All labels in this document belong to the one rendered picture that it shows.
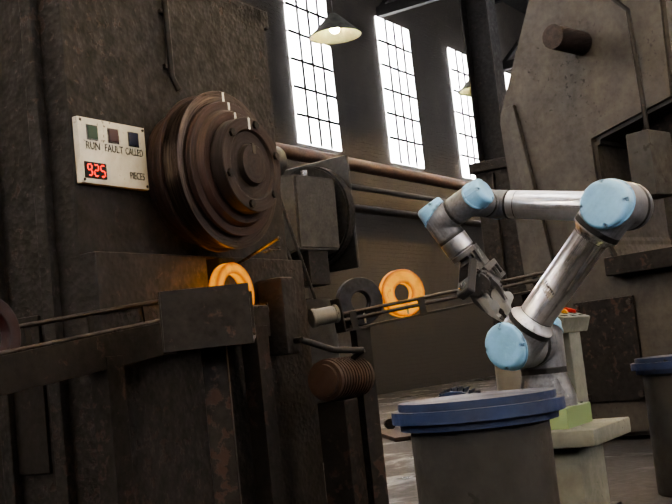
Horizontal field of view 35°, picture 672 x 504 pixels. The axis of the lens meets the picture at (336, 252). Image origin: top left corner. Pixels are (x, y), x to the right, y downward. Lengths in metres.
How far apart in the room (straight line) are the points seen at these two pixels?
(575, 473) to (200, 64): 1.69
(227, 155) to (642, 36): 2.85
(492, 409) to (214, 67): 1.92
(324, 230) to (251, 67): 7.74
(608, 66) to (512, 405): 3.75
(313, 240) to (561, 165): 5.89
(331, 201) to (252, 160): 8.39
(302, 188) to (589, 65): 6.02
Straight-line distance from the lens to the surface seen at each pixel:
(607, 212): 2.51
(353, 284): 3.40
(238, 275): 3.16
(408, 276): 3.48
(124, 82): 3.14
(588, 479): 2.74
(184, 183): 3.00
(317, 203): 11.30
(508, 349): 2.62
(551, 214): 2.75
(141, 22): 3.26
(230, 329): 2.43
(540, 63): 5.71
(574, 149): 5.54
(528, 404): 1.89
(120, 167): 3.01
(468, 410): 1.86
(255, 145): 3.14
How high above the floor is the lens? 0.52
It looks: 6 degrees up
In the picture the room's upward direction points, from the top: 6 degrees counter-clockwise
